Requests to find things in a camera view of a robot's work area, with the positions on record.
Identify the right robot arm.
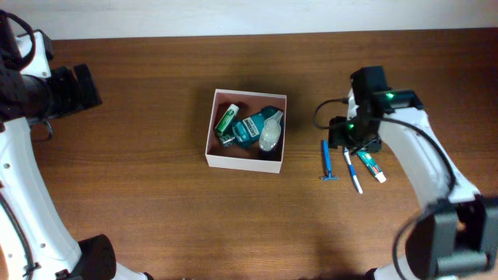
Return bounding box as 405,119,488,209
327,66,497,279

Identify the blue disposable razor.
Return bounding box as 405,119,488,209
321,140,338,181

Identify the white cardboard box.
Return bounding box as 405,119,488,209
205,89,287,173

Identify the teal mouthwash bottle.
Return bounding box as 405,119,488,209
217,106,280,149

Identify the blue white toothbrush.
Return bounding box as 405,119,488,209
342,147,363,194

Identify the green white toothpaste tube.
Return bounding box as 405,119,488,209
357,151,387,183

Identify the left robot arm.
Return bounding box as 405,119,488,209
1,11,151,279

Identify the clear purple pump bottle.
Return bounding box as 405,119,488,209
258,110,283,160

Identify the green white small carton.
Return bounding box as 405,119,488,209
215,103,239,136

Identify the right black cable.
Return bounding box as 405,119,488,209
313,97,457,280

